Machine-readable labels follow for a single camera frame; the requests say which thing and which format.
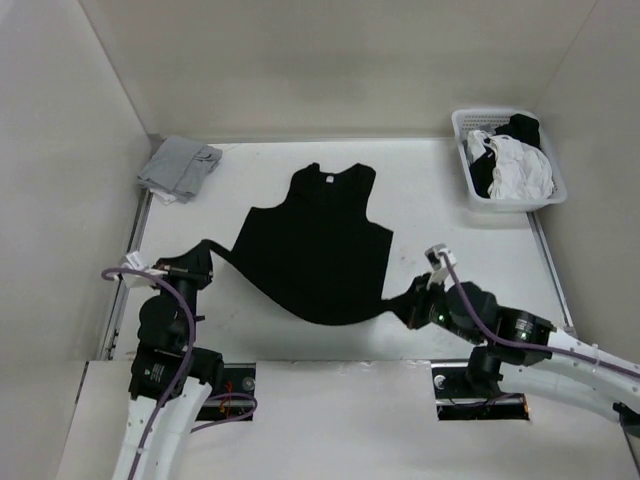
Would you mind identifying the folded grey tank top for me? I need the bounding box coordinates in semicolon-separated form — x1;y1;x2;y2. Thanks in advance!
136;136;223;203

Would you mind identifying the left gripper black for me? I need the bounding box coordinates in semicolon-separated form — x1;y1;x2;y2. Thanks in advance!
151;240;214;344

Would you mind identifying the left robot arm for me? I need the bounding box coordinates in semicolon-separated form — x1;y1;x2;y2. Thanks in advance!
102;243;225;479

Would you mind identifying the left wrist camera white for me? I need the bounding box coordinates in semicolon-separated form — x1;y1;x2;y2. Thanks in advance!
119;251;150;289

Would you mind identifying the black tank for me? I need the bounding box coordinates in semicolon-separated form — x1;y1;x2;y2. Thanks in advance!
206;163;413;326
468;113;543;197

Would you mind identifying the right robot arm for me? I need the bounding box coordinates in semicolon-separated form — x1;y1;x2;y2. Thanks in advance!
390;270;639;437

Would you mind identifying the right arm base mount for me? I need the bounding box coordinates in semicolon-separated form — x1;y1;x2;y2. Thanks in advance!
431;362;530;421

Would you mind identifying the white tank top in basket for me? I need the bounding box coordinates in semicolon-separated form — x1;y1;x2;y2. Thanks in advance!
465;129;555;201

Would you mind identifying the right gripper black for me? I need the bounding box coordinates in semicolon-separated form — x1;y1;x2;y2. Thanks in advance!
383;271;483;345

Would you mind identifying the folded white tank top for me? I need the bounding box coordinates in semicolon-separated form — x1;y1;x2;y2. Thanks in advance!
150;189;177;205

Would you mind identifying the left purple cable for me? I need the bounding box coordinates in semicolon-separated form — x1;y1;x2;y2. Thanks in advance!
101;267;259;480

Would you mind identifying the black tank top in basket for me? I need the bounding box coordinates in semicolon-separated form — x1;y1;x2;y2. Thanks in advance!
468;113;543;197

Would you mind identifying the white plastic laundry basket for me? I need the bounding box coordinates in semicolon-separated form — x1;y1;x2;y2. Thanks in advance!
451;107;567;213

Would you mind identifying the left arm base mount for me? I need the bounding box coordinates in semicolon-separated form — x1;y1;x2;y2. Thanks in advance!
197;363;256;422

